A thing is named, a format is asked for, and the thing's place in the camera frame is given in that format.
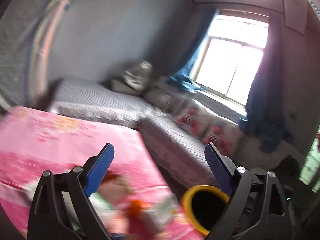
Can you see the pink floral table cloth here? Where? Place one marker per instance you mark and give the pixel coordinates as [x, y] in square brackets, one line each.
[34, 141]

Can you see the grey round cushion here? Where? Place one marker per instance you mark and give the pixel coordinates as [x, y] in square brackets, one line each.
[167, 97]

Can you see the grey patterned hanging cloth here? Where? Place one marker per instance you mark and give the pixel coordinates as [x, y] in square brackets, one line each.
[28, 28]

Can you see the blue curtain left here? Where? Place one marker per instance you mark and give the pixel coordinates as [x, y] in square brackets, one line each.
[181, 79]

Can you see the right baby print pillow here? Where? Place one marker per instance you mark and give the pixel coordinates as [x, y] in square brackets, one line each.
[225, 135]

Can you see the grey quilted sofa cover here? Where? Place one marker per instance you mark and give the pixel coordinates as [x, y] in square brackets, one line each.
[172, 148]

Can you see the yellow rim trash bin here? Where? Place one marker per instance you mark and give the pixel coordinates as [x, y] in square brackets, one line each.
[204, 205]

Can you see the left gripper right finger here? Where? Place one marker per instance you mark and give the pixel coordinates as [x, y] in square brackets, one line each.
[257, 208]

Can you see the baby print pillow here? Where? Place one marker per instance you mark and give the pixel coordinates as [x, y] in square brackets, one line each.
[225, 135]
[195, 118]

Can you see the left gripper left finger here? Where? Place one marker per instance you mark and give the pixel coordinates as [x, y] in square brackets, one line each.
[48, 217]

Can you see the dark blue curtain right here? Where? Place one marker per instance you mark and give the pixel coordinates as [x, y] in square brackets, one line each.
[264, 106]

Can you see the window frame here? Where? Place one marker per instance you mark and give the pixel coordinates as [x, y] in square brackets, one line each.
[230, 56]

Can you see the grey bolster cushion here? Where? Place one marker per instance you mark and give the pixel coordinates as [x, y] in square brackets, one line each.
[129, 88]

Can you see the left baby print pillow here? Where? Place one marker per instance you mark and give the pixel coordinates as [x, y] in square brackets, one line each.
[195, 118]

